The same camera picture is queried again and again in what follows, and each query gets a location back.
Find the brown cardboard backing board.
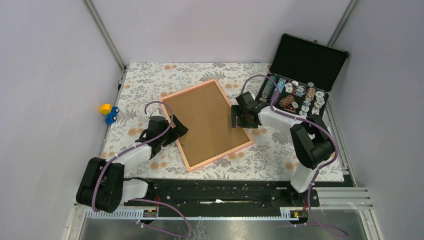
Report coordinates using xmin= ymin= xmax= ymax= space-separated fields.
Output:
xmin=163 ymin=82 xmax=251 ymax=169

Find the pink wooden picture frame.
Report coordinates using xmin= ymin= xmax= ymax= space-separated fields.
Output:
xmin=160 ymin=78 xmax=255 ymax=173

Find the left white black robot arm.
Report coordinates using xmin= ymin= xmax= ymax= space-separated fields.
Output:
xmin=75 ymin=115 xmax=189 ymax=213

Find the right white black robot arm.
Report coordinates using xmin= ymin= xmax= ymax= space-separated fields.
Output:
xmin=230 ymin=92 xmax=339 ymax=206

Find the floral patterned table mat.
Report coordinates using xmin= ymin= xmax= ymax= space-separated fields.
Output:
xmin=95 ymin=61 xmax=346 ymax=182

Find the green poker chip stack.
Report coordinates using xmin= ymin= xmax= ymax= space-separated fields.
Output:
xmin=259 ymin=79 xmax=275 ymax=102

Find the brown poker chip stack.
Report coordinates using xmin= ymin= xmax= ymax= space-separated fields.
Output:
xmin=278 ymin=95 xmax=295 ymax=108

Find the blue poker chip stack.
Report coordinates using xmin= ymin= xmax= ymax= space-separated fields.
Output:
xmin=277 ymin=78 xmax=287 ymax=94

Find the yellow and blue toy car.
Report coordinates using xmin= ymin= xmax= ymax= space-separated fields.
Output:
xmin=99 ymin=103 xmax=120 ymax=125

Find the pink poker chip stack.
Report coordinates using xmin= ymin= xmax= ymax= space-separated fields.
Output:
xmin=304 ymin=87 xmax=316 ymax=102

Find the black poker chip case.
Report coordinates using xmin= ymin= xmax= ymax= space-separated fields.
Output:
xmin=255 ymin=33 xmax=350 ymax=117

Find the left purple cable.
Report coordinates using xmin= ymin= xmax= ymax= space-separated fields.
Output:
xmin=90 ymin=100 xmax=193 ymax=238

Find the purple cable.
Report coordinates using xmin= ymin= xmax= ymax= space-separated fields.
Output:
xmin=240 ymin=74 xmax=349 ymax=239
xmin=90 ymin=100 xmax=193 ymax=238

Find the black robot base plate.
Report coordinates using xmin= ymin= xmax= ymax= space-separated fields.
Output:
xmin=91 ymin=177 xmax=355 ymax=219

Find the white slotted cable duct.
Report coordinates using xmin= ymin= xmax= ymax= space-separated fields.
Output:
xmin=85 ymin=208 xmax=158 ymax=220

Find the left aluminium corner post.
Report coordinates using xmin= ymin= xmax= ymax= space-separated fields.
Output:
xmin=82 ymin=0 xmax=127 ymax=72

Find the aluminium corner post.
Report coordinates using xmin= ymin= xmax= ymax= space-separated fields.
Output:
xmin=327 ymin=0 xmax=361 ymax=47
xmin=82 ymin=0 xmax=127 ymax=72

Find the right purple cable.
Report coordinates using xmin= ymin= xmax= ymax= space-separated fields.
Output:
xmin=240 ymin=74 xmax=349 ymax=239

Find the right aluminium corner post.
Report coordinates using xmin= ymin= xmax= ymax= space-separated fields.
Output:
xmin=327 ymin=0 xmax=361 ymax=47

